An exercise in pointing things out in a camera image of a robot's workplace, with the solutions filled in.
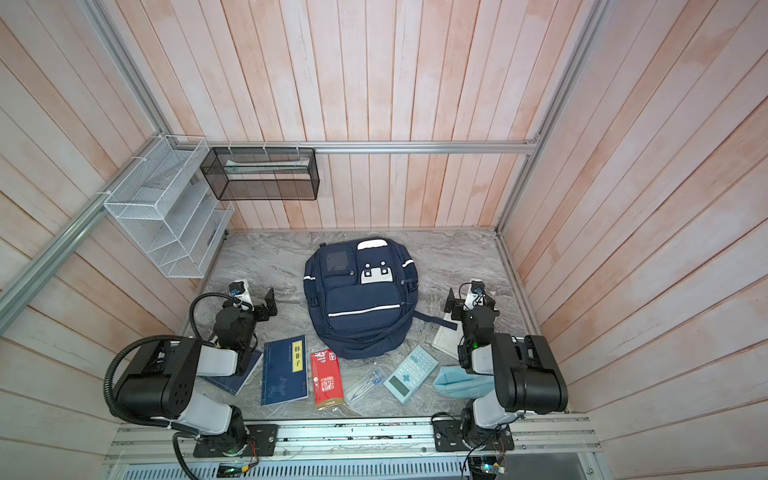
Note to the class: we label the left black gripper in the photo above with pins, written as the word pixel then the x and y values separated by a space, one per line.
pixel 260 306

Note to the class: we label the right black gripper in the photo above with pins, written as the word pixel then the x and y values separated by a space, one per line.
pixel 459 306

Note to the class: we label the white notebook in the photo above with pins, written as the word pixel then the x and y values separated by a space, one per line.
pixel 447 340

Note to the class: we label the blue book yellow label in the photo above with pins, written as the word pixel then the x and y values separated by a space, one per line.
pixel 284 377

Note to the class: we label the dark blue book underneath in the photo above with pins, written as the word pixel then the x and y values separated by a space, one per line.
pixel 233 385

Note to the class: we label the navy blue student backpack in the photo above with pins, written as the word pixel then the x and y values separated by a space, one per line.
pixel 362 296

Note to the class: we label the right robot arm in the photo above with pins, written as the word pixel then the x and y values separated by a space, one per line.
pixel 526 375

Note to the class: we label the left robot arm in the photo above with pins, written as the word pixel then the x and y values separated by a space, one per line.
pixel 151 382

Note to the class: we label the clear bag with pens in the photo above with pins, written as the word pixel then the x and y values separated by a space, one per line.
pixel 365 384

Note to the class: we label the light blue pencil pouch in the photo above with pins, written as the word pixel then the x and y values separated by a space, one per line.
pixel 455 382

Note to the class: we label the teal calculator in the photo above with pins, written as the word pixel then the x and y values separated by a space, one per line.
pixel 410 374

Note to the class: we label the red snack box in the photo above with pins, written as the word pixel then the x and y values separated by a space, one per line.
pixel 326 379

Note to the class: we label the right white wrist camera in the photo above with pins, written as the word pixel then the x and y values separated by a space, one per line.
pixel 475 294

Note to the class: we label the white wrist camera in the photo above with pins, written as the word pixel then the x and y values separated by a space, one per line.
pixel 240 290
pixel 475 294

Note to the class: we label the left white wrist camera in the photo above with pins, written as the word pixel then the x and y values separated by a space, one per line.
pixel 240 290

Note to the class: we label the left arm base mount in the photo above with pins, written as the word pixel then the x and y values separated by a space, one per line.
pixel 247 440

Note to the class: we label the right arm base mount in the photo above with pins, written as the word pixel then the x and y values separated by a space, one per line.
pixel 461 435

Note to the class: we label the black mesh wire basket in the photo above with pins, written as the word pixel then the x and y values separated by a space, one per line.
pixel 262 173

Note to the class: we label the white wire shelf rack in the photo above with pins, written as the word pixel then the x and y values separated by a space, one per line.
pixel 169 210

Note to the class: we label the aluminium mounting rail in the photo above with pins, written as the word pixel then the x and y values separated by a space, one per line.
pixel 409 437

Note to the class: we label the aluminium frame horizontal bar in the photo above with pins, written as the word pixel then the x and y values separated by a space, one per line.
pixel 392 147

